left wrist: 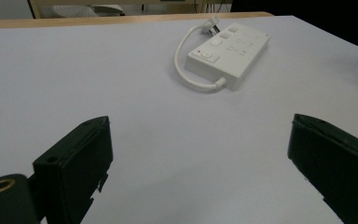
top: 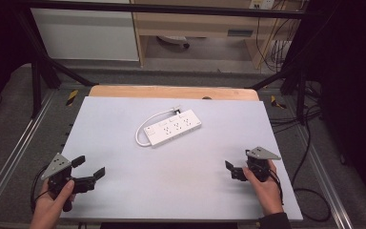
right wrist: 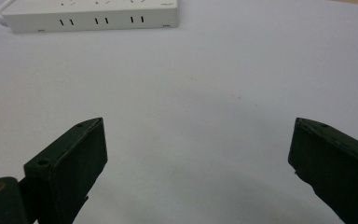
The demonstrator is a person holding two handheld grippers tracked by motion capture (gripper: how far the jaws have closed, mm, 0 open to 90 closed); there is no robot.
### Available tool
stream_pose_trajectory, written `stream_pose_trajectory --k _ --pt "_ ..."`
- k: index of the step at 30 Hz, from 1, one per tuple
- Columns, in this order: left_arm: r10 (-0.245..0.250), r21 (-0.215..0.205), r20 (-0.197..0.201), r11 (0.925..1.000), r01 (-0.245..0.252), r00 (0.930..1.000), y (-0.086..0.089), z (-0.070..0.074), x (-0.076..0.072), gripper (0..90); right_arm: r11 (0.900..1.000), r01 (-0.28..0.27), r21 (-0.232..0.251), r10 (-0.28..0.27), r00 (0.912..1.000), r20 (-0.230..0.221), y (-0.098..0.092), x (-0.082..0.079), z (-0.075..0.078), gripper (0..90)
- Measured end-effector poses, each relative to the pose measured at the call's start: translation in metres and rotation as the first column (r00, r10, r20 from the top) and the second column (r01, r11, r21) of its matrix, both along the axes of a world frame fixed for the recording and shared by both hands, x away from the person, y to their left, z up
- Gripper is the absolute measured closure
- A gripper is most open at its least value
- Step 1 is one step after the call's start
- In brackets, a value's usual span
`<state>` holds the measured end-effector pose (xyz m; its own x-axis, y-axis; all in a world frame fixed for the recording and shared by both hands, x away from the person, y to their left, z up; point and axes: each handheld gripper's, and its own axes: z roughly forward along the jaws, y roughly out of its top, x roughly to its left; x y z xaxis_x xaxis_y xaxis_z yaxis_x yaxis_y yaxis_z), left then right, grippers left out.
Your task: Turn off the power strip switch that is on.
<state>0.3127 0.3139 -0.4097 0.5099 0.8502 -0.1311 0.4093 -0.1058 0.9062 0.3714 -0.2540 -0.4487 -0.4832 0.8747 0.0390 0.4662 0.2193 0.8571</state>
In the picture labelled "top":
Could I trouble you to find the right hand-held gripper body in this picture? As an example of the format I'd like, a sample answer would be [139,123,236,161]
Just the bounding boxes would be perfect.
[238,146,282,183]

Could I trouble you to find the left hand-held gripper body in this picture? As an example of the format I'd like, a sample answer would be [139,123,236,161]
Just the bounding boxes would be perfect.
[41,153,96,213]

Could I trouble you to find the person's left hand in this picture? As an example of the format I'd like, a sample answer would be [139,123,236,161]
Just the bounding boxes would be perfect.
[29,178,77,229]

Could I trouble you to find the person's right hand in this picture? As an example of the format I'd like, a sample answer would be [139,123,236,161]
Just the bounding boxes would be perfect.
[242,159,285,218]

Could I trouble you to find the white power strip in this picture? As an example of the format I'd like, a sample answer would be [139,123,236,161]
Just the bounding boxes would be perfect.
[143,109,203,149]

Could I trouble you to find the black metal stand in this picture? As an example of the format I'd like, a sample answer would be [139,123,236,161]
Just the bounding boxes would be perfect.
[12,9,100,119]
[250,60,310,126]

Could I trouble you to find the light wooden table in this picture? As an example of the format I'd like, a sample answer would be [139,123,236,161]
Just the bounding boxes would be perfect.
[88,84,260,102]

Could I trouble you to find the white cabinet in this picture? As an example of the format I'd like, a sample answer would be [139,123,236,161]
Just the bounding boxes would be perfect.
[30,7,140,62]

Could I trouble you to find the office chair base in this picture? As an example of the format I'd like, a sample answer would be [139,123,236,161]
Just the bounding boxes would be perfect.
[156,34,192,50]

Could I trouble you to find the light wooden desk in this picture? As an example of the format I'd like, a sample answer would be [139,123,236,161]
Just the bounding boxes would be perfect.
[130,0,303,70]

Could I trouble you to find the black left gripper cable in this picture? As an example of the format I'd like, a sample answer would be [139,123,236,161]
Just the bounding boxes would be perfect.
[30,164,51,215]

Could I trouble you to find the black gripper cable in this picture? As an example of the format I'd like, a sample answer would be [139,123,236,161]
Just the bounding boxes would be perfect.
[30,164,51,215]
[267,167,285,206]

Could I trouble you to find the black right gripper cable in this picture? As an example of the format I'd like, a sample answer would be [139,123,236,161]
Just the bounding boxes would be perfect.
[267,167,285,206]

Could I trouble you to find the aluminium floor rail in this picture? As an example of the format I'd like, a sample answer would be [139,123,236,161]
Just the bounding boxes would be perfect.
[296,125,355,229]
[0,90,58,220]

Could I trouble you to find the black floor cable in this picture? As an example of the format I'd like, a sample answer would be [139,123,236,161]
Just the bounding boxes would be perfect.
[268,80,333,223]

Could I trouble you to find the white power strip cable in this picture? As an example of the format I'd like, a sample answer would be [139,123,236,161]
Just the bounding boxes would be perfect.
[134,108,176,148]

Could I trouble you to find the hanging black cables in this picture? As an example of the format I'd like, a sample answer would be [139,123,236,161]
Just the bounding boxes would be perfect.
[254,8,301,73]

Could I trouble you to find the white wall socket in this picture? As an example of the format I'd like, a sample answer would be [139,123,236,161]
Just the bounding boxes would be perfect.
[248,0,276,10]

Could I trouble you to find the black metal frame bar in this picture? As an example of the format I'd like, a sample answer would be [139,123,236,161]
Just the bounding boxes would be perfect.
[12,0,310,20]

